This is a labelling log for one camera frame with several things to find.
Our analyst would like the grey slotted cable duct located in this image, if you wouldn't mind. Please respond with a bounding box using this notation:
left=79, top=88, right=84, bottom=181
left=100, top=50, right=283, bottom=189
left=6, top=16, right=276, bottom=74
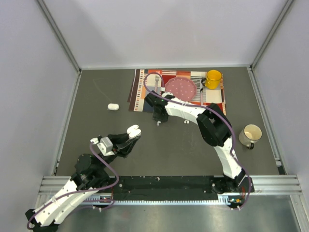
left=83, top=189, right=244, bottom=205

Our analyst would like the patchwork colourful placemat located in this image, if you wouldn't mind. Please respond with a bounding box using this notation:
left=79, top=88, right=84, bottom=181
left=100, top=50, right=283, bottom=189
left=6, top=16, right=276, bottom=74
left=128, top=69, right=226, bottom=114

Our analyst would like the white charging case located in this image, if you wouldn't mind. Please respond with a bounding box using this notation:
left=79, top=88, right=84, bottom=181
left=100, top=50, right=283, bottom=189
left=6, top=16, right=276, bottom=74
left=126, top=124, right=141, bottom=139

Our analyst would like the closed white earbud case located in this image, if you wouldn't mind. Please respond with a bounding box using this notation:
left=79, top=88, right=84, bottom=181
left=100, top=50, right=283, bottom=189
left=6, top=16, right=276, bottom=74
left=107, top=103, right=120, bottom=111

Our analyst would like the yellow mug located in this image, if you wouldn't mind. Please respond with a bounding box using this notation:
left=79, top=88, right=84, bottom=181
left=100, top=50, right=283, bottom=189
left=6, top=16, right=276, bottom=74
left=202, top=70, right=223, bottom=89

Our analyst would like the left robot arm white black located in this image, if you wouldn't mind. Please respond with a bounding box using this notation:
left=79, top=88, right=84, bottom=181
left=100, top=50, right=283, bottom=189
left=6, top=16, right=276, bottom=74
left=25, top=129, right=141, bottom=232

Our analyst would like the pink handled fork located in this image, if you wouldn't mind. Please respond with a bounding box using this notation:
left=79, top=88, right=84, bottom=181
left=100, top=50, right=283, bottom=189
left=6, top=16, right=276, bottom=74
left=154, top=73, right=161, bottom=93

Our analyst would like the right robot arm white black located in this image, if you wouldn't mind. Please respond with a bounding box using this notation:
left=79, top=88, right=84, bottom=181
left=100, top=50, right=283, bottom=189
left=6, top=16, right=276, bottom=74
left=145, top=91, right=254, bottom=194

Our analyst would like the pink dotted plate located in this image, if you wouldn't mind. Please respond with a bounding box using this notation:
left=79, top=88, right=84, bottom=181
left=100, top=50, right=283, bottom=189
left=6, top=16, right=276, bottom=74
left=165, top=77, right=197, bottom=102

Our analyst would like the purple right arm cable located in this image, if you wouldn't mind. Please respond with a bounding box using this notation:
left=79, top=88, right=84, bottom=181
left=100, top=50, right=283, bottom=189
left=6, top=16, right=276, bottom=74
left=143, top=72, right=253, bottom=211

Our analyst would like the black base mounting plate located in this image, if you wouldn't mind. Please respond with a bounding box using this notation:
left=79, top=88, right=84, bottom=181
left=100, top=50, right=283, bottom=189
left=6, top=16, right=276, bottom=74
left=101, top=175, right=254, bottom=194

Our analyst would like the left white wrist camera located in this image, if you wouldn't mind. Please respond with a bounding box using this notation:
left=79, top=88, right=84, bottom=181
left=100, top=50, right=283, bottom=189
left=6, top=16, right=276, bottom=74
left=90, top=136, right=115, bottom=157

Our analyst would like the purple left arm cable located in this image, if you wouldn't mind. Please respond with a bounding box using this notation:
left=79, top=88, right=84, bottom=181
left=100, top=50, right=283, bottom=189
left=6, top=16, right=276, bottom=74
left=26, top=142, right=120, bottom=230

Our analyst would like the beige ceramic mug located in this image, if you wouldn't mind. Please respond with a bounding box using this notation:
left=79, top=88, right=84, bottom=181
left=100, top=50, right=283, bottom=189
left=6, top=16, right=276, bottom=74
left=239, top=124, right=263, bottom=150

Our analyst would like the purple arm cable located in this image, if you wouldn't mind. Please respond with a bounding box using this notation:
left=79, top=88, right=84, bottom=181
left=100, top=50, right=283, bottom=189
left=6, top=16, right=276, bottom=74
left=143, top=72, right=253, bottom=211
left=26, top=142, right=120, bottom=230

